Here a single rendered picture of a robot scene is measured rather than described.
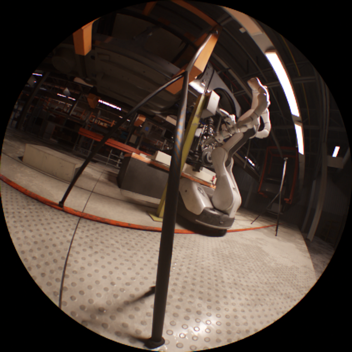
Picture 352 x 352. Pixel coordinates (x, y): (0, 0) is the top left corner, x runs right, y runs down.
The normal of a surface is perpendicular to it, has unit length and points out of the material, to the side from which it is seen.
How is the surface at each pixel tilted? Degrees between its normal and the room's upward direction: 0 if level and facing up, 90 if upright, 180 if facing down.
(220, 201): 90
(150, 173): 90
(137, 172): 90
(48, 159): 90
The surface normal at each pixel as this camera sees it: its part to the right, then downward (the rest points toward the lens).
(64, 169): 0.50, 0.14
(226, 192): -0.70, -0.27
